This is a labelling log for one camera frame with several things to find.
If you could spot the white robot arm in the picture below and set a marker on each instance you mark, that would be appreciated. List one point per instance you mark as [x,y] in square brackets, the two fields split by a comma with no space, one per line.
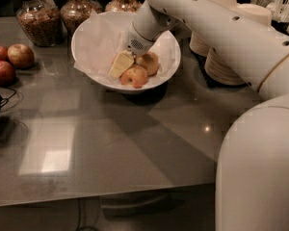
[218,182]

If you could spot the back stack paper bowls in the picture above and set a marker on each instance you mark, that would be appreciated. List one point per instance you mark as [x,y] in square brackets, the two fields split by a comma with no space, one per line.
[197,45]

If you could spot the yellowish-red apple on table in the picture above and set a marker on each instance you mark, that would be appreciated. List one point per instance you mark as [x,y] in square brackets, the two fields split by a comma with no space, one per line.
[21,56]

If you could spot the white ceramic bowl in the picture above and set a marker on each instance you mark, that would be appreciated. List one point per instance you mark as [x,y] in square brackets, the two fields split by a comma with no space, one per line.
[96,76]

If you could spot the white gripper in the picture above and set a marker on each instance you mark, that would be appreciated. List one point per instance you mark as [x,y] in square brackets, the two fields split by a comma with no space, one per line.
[137,43]

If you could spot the red apple front left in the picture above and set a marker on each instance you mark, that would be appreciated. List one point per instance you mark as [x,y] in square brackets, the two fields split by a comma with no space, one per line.
[7,73]

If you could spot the front red-yellow apple in bowl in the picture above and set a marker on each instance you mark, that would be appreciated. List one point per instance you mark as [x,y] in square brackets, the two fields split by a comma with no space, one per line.
[135,76]

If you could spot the white paper bowl liner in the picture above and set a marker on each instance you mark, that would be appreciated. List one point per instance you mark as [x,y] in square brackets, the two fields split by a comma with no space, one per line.
[96,45]

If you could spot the left glass cereal jar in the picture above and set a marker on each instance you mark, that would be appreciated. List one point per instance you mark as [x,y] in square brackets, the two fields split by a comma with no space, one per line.
[41,22]

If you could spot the back right yellowish apple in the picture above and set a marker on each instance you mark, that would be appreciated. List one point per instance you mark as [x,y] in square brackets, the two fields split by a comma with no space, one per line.
[149,61]

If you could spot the glass cereal jar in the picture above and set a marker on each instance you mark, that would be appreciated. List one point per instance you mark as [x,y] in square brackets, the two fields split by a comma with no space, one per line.
[75,12]
[123,6]
[41,22]

